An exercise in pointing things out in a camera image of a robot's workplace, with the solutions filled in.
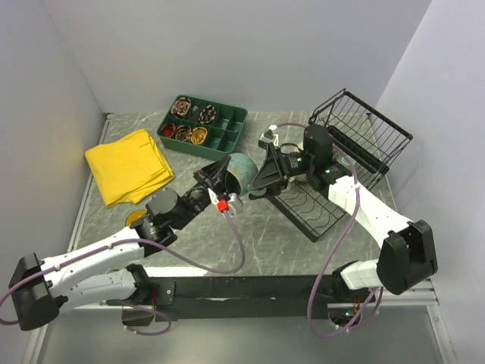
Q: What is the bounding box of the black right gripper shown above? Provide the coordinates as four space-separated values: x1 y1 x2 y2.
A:
249 143 314 202

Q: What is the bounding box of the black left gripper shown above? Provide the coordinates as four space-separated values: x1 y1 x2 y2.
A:
173 155 233 231

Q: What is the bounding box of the teal glazed stoneware mug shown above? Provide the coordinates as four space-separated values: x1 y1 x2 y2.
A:
227 152 258 196

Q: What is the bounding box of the cream floral mug green inside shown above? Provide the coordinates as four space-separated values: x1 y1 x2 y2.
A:
283 142 308 193

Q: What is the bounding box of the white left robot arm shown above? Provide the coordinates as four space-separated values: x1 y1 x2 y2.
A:
4 153 248 331

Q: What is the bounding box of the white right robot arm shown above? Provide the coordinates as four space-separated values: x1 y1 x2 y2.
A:
250 124 438 302

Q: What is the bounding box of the yellow gold rolled tie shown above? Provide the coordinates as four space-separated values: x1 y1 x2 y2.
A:
189 127 208 146

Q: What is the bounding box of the green divided organizer tray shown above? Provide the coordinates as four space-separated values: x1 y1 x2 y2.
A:
156 95 248 161

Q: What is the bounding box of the brown speckled rolled tie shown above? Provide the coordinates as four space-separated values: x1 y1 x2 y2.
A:
174 125 192 143

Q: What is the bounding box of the black white rolled tie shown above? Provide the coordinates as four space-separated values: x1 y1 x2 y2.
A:
198 105 217 125

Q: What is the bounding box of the orange black rolled tie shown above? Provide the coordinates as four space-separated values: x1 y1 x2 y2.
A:
160 123 177 138

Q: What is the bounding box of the yellow cup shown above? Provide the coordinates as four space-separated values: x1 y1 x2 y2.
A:
125 210 146 226

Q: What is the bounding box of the yellow folded cloth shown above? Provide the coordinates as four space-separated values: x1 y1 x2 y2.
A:
85 129 174 208

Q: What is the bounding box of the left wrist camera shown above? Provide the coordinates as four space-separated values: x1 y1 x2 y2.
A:
208 189 244 218

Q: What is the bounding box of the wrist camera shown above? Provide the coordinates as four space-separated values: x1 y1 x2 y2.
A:
208 189 244 218
261 128 279 147

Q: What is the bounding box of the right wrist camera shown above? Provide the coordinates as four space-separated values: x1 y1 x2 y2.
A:
261 128 279 147

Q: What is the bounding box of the black wire dish rack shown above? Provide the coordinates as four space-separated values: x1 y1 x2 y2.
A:
269 89 413 242

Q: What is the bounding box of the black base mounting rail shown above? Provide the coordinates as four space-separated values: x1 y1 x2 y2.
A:
105 273 376 329

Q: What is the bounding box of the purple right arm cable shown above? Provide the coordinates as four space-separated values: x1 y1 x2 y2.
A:
271 123 382 339

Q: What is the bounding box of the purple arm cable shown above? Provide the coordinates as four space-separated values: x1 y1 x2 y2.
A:
271 123 382 339
0 210 246 337

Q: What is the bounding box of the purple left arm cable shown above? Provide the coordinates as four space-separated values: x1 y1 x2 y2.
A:
0 210 246 337

